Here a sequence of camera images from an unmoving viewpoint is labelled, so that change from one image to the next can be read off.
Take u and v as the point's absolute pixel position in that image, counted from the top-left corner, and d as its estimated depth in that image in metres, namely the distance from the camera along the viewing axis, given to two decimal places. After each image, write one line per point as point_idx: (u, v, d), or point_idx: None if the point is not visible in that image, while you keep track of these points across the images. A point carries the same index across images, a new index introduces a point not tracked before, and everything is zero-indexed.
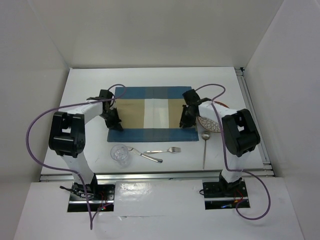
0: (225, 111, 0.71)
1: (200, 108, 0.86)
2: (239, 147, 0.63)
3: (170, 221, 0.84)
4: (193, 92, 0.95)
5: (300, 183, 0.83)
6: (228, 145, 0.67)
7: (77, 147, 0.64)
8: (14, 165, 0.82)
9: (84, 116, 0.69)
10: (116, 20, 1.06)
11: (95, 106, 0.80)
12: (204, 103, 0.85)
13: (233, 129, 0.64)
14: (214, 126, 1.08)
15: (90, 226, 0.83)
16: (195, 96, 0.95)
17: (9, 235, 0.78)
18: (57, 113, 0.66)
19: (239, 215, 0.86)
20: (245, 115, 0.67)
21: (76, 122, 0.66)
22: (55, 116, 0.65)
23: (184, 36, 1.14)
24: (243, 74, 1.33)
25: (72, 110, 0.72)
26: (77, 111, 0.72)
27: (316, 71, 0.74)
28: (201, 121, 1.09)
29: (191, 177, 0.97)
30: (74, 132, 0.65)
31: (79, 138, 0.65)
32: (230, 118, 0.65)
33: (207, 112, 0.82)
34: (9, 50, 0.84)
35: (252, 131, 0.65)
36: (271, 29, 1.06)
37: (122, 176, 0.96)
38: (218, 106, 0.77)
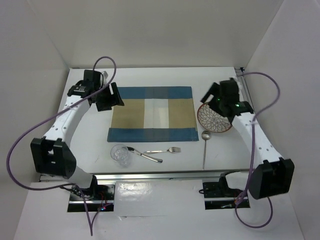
0: (265, 150, 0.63)
1: (235, 119, 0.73)
2: (261, 194, 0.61)
3: (170, 221, 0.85)
4: (234, 87, 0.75)
5: (300, 184, 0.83)
6: (251, 183, 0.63)
7: (66, 173, 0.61)
8: (14, 165, 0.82)
9: (65, 143, 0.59)
10: (116, 20, 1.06)
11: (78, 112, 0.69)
12: (244, 116, 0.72)
13: (266, 181, 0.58)
14: (214, 126, 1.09)
15: (90, 231, 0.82)
16: (236, 93, 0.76)
17: (10, 234, 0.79)
18: (35, 141, 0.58)
19: (239, 219, 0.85)
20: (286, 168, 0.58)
21: (56, 151, 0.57)
22: (32, 145, 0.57)
23: (184, 35, 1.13)
24: (243, 74, 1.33)
25: (51, 131, 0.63)
26: (58, 129, 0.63)
27: (316, 71, 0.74)
28: (201, 121, 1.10)
29: (191, 177, 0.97)
30: (58, 161, 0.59)
31: (66, 166, 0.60)
32: (270, 170, 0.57)
33: (243, 130, 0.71)
34: (9, 50, 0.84)
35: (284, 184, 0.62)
36: (271, 29, 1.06)
37: (122, 176, 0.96)
38: (261, 136, 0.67)
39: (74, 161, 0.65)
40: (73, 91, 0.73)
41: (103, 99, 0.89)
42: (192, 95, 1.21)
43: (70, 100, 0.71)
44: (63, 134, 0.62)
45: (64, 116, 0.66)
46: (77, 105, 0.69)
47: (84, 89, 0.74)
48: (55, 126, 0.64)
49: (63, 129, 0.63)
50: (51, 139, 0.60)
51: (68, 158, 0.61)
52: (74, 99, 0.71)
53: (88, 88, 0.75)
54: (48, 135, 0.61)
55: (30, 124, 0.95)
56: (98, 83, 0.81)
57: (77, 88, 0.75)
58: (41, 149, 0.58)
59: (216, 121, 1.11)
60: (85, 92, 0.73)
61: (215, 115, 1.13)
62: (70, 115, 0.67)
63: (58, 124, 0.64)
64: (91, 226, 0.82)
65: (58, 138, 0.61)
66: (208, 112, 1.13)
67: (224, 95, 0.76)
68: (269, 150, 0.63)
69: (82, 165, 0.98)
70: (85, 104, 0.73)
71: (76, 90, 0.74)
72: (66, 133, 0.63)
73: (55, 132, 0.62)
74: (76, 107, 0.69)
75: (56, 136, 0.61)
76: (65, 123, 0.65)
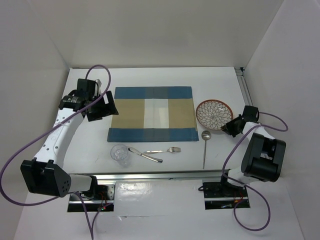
0: None
1: (246, 125, 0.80)
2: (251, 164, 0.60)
3: (170, 221, 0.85)
4: (252, 110, 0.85)
5: (300, 184, 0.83)
6: (243, 161, 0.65)
7: (60, 193, 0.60)
8: (14, 165, 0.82)
9: (57, 165, 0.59)
10: (116, 20, 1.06)
11: (71, 125, 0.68)
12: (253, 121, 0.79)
13: (256, 148, 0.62)
14: (213, 125, 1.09)
15: (91, 235, 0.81)
16: (253, 114, 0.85)
17: (10, 234, 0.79)
18: (26, 164, 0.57)
19: (236, 219, 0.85)
20: (277, 145, 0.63)
21: (47, 173, 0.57)
22: (22, 168, 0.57)
23: (184, 36, 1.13)
24: (242, 74, 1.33)
25: (43, 151, 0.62)
26: (49, 147, 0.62)
27: (316, 71, 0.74)
28: (201, 120, 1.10)
29: (192, 177, 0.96)
30: (50, 183, 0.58)
31: (59, 187, 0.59)
32: (261, 139, 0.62)
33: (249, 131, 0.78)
34: (9, 51, 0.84)
35: (275, 164, 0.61)
36: (271, 29, 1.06)
37: (123, 176, 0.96)
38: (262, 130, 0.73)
39: (68, 179, 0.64)
40: (66, 103, 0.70)
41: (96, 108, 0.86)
42: (192, 95, 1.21)
43: (62, 114, 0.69)
44: (54, 154, 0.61)
45: (55, 134, 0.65)
46: (69, 120, 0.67)
47: (76, 100, 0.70)
48: (46, 146, 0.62)
49: (54, 149, 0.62)
50: (42, 161, 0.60)
51: (61, 178, 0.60)
52: (66, 113, 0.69)
53: (80, 98, 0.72)
54: (39, 156, 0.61)
55: (31, 124, 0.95)
56: (91, 92, 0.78)
57: (69, 98, 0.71)
58: (33, 172, 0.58)
59: (215, 119, 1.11)
60: (78, 103, 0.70)
61: (214, 114, 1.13)
62: (61, 132, 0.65)
63: (49, 143, 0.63)
64: (91, 228, 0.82)
65: (50, 160, 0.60)
66: (207, 111, 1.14)
67: (243, 116, 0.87)
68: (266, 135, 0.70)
69: (82, 165, 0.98)
70: (78, 118, 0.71)
71: (68, 101, 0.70)
72: (57, 153, 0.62)
73: (46, 153, 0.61)
74: (68, 123, 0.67)
75: (46, 157, 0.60)
76: (57, 141, 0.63)
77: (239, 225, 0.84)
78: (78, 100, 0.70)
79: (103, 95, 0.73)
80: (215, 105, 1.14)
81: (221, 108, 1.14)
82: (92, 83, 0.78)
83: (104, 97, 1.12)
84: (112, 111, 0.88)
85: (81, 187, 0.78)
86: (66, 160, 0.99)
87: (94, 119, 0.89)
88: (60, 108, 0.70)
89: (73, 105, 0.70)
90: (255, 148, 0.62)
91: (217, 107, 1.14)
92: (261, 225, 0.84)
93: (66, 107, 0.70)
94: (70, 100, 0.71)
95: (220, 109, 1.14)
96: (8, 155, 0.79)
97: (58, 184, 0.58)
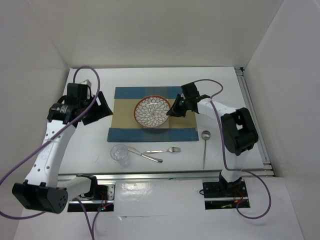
0: (224, 110, 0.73)
1: (198, 105, 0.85)
2: (237, 145, 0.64)
3: (170, 221, 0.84)
4: (193, 88, 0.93)
5: (300, 184, 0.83)
6: (227, 142, 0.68)
7: (56, 210, 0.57)
8: (14, 165, 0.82)
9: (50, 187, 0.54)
10: (116, 21, 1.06)
11: (62, 140, 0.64)
12: (203, 100, 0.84)
13: (232, 128, 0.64)
14: (159, 118, 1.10)
15: (92, 235, 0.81)
16: (194, 90, 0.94)
17: (10, 234, 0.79)
18: (16, 189, 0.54)
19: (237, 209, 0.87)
20: (243, 114, 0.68)
21: (40, 196, 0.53)
22: (14, 192, 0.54)
23: (184, 36, 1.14)
24: (242, 74, 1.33)
25: (34, 172, 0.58)
26: (40, 169, 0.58)
27: (316, 71, 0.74)
28: (147, 124, 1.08)
29: (192, 177, 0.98)
30: (44, 204, 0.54)
31: (55, 205, 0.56)
32: (230, 117, 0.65)
33: (205, 108, 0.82)
34: (9, 51, 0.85)
35: (250, 130, 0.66)
36: (271, 30, 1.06)
37: (122, 176, 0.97)
38: (218, 104, 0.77)
39: (65, 194, 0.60)
40: (55, 113, 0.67)
41: (90, 112, 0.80)
42: None
43: (52, 129, 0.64)
44: (46, 176, 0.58)
45: (46, 152, 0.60)
46: (60, 134, 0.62)
47: (66, 109, 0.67)
48: (37, 166, 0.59)
49: (46, 170, 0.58)
50: (34, 184, 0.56)
51: (56, 196, 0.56)
52: (56, 126, 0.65)
53: (71, 106, 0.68)
54: (30, 179, 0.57)
55: (31, 124, 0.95)
56: (83, 97, 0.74)
57: (58, 108, 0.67)
58: (26, 194, 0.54)
59: (155, 114, 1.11)
60: (68, 113, 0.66)
61: (152, 109, 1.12)
62: (51, 150, 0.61)
63: (39, 163, 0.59)
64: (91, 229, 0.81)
65: (42, 183, 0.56)
66: (144, 109, 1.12)
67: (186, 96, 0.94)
68: (227, 107, 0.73)
69: (81, 165, 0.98)
70: (69, 130, 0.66)
71: (57, 111, 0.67)
72: (49, 174, 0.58)
73: (37, 175, 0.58)
74: (58, 138, 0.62)
75: (38, 180, 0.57)
76: (48, 161, 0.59)
77: (239, 214, 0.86)
78: (69, 110, 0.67)
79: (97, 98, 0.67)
80: (147, 102, 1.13)
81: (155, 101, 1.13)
82: (83, 88, 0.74)
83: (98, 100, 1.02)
84: (106, 113, 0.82)
85: (82, 188, 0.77)
86: (66, 161, 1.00)
87: (89, 122, 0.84)
88: (49, 120, 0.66)
89: (64, 115, 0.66)
90: (231, 131, 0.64)
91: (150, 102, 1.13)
92: (261, 213, 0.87)
93: (55, 118, 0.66)
94: (59, 110, 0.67)
95: (155, 103, 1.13)
96: (9, 155, 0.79)
97: (53, 203, 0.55)
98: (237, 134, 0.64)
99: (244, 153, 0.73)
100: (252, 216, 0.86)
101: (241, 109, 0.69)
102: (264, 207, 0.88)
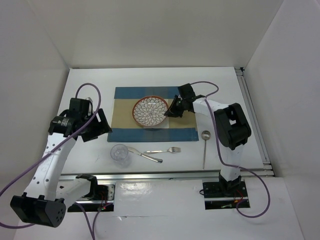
0: (217, 106, 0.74)
1: (194, 104, 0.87)
2: (230, 138, 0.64)
3: (170, 221, 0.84)
4: (190, 88, 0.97)
5: (300, 184, 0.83)
6: (221, 137, 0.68)
7: (54, 224, 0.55)
8: (14, 165, 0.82)
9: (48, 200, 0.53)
10: (116, 21, 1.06)
11: (62, 152, 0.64)
12: (198, 99, 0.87)
13: (224, 122, 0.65)
14: (157, 118, 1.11)
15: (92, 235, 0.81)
16: (191, 91, 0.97)
17: (10, 234, 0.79)
18: (14, 201, 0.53)
19: (236, 209, 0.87)
20: (236, 109, 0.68)
21: (38, 208, 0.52)
22: (12, 205, 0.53)
23: (184, 36, 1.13)
24: (242, 74, 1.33)
25: (33, 185, 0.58)
26: (39, 182, 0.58)
27: (316, 71, 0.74)
28: (147, 124, 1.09)
29: (192, 177, 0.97)
30: (42, 217, 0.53)
31: (53, 219, 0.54)
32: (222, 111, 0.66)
33: (200, 107, 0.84)
34: (9, 51, 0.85)
35: (243, 124, 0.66)
36: (271, 29, 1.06)
37: (122, 176, 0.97)
38: (212, 102, 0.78)
39: (64, 207, 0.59)
40: (56, 126, 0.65)
41: (90, 127, 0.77)
42: None
43: (52, 141, 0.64)
44: (44, 189, 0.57)
45: (45, 164, 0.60)
46: (60, 147, 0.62)
47: (66, 122, 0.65)
48: (36, 179, 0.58)
49: (45, 182, 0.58)
50: (33, 197, 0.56)
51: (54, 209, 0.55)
52: (56, 139, 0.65)
53: (71, 119, 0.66)
54: (29, 191, 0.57)
55: (31, 124, 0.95)
56: (84, 111, 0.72)
57: (59, 121, 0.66)
58: (24, 207, 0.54)
59: (153, 113, 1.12)
60: (68, 126, 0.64)
61: (150, 109, 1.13)
62: (51, 162, 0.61)
63: (39, 175, 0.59)
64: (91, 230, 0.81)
65: (40, 195, 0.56)
66: (142, 109, 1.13)
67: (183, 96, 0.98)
68: (220, 103, 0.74)
69: (82, 165, 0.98)
70: (69, 142, 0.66)
71: (58, 124, 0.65)
72: (48, 187, 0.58)
73: (36, 187, 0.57)
74: (58, 151, 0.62)
75: (36, 193, 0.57)
76: (47, 174, 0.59)
77: (239, 213, 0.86)
78: (70, 123, 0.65)
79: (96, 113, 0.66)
80: (146, 102, 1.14)
81: (153, 102, 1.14)
82: (85, 103, 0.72)
83: (97, 116, 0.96)
84: (106, 129, 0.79)
85: (83, 190, 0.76)
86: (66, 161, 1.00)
87: (88, 139, 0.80)
88: (49, 132, 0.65)
89: (65, 128, 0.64)
90: (224, 124, 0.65)
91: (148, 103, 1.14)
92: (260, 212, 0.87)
93: (56, 131, 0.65)
94: (60, 123, 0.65)
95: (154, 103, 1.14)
96: (9, 155, 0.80)
97: (50, 216, 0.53)
98: (230, 128, 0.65)
99: (240, 148, 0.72)
100: (252, 215, 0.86)
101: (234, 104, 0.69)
102: (264, 206, 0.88)
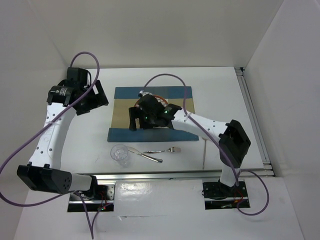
0: (212, 127, 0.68)
1: (173, 122, 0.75)
2: (239, 160, 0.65)
3: (171, 221, 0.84)
4: (153, 100, 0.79)
5: (300, 184, 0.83)
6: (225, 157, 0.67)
7: (62, 191, 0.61)
8: (14, 165, 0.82)
9: (55, 169, 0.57)
10: (116, 20, 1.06)
11: (63, 123, 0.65)
12: (178, 114, 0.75)
13: (232, 148, 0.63)
14: None
15: (92, 235, 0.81)
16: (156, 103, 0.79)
17: (9, 233, 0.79)
18: (22, 169, 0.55)
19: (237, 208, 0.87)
20: (237, 128, 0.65)
21: (45, 177, 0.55)
22: (19, 173, 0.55)
23: (184, 36, 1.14)
24: (242, 74, 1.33)
25: (37, 154, 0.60)
26: (43, 151, 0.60)
27: (316, 71, 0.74)
28: None
29: (192, 177, 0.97)
30: (49, 184, 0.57)
31: (60, 187, 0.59)
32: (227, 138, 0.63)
33: (184, 126, 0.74)
34: (9, 51, 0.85)
35: (246, 140, 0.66)
36: (270, 29, 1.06)
37: (122, 176, 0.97)
38: (201, 119, 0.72)
39: (68, 175, 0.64)
40: (55, 96, 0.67)
41: (86, 100, 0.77)
42: (193, 95, 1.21)
43: (52, 111, 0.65)
44: (49, 158, 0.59)
45: (47, 134, 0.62)
46: (60, 117, 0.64)
47: (65, 91, 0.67)
48: (40, 149, 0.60)
49: (49, 152, 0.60)
50: (38, 166, 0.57)
51: (60, 177, 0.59)
52: (56, 109, 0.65)
53: (70, 89, 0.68)
54: (34, 160, 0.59)
55: (31, 124, 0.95)
56: (82, 81, 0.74)
57: (57, 90, 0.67)
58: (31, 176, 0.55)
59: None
60: (67, 95, 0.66)
61: None
62: (53, 132, 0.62)
63: (42, 145, 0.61)
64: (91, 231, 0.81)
65: (46, 164, 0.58)
66: None
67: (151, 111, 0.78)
68: (215, 123, 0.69)
69: (81, 165, 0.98)
70: (69, 113, 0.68)
71: (56, 94, 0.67)
72: (52, 156, 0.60)
73: (40, 157, 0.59)
74: (59, 121, 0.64)
75: (42, 162, 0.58)
76: (50, 143, 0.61)
77: (239, 213, 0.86)
78: (69, 92, 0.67)
79: (93, 86, 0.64)
80: None
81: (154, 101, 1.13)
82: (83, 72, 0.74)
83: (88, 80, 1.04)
84: (104, 101, 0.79)
85: (85, 186, 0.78)
86: (66, 161, 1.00)
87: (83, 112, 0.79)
88: (48, 102, 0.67)
89: (65, 96, 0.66)
90: (232, 150, 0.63)
91: None
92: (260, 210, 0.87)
93: (55, 102, 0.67)
94: (60, 92, 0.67)
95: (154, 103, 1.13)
96: (9, 154, 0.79)
97: (58, 184, 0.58)
98: (238, 153, 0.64)
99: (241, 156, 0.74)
100: (253, 213, 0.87)
101: (232, 123, 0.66)
102: (264, 204, 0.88)
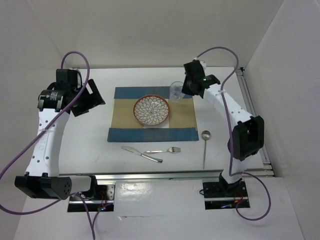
0: (236, 112, 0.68)
1: (205, 92, 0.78)
2: (243, 153, 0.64)
3: (170, 221, 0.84)
4: (199, 67, 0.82)
5: (300, 184, 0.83)
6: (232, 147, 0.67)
7: (62, 197, 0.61)
8: (15, 165, 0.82)
9: (53, 178, 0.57)
10: (116, 21, 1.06)
11: (58, 129, 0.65)
12: (213, 87, 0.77)
13: (242, 139, 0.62)
14: (161, 114, 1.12)
15: (93, 235, 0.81)
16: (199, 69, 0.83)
17: (10, 234, 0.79)
18: (20, 180, 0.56)
19: (237, 209, 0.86)
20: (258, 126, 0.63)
21: (44, 186, 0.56)
22: (17, 184, 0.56)
23: (184, 36, 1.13)
24: (242, 75, 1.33)
25: (34, 164, 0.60)
26: (39, 161, 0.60)
27: (315, 71, 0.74)
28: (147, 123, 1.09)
29: (192, 177, 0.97)
30: (49, 193, 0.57)
31: (60, 194, 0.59)
32: (244, 129, 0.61)
33: (214, 100, 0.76)
34: (9, 52, 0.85)
35: (259, 140, 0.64)
36: (270, 29, 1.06)
37: (122, 176, 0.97)
38: (230, 100, 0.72)
39: (68, 181, 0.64)
40: (45, 101, 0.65)
41: (79, 101, 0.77)
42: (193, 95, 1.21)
43: (44, 118, 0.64)
44: (46, 167, 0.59)
45: (42, 142, 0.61)
46: (54, 124, 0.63)
47: (56, 95, 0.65)
48: (36, 158, 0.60)
49: (45, 160, 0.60)
50: (36, 175, 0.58)
51: (60, 184, 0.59)
52: (48, 115, 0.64)
53: (60, 92, 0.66)
54: (31, 170, 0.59)
55: (31, 124, 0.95)
56: (73, 83, 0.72)
57: (48, 95, 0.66)
58: (28, 185, 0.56)
59: (154, 112, 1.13)
60: (58, 99, 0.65)
61: (150, 109, 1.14)
62: (48, 140, 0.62)
63: (38, 154, 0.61)
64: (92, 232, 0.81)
65: (44, 173, 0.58)
66: (142, 108, 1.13)
67: (191, 75, 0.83)
68: (241, 111, 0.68)
69: (81, 165, 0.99)
70: (62, 118, 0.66)
71: (47, 98, 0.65)
72: (49, 164, 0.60)
73: (38, 166, 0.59)
74: (53, 127, 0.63)
75: (40, 171, 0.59)
76: (46, 151, 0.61)
77: (239, 214, 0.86)
78: (60, 96, 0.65)
79: (85, 86, 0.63)
80: (145, 101, 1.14)
81: (154, 101, 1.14)
82: (73, 74, 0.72)
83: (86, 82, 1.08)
84: (99, 101, 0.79)
85: (85, 186, 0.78)
86: (66, 161, 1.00)
87: (80, 113, 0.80)
88: (40, 108, 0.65)
89: (56, 101, 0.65)
90: (241, 142, 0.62)
91: (146, 102, 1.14)
92: (261, 213, 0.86)
93: (47, 107, 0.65)
94: (50, 97, 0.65)
95: (153, 102, 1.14)
96: (9, 153, 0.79)
97: (57, 191, 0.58)
98: (245, 146, 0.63)
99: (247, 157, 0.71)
100: (252, 213, 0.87)
101: (256, 118, 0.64)
102: (264, 206, 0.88)
